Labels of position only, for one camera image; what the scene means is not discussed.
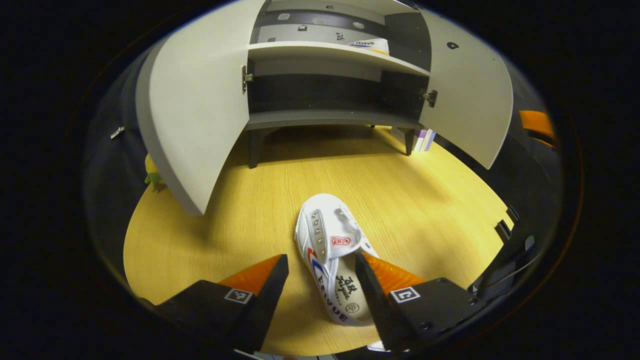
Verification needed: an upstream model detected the yellow plush toy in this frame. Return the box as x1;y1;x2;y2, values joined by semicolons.
144;154;166;193

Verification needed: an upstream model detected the white canvas shoe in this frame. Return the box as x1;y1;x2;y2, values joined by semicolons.
348;38;390;56
294;193;381;327

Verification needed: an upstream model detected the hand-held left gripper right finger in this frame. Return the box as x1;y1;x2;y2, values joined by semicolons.
355;251;493;353

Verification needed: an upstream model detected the white shoe cabinet door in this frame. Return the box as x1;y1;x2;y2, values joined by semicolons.
417;7;515;171
135;0;266;217

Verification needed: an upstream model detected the white shoe cabinet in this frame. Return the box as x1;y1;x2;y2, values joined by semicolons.
135;0;515;217

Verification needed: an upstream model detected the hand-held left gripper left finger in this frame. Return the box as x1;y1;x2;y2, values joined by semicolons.
140;254;290;353

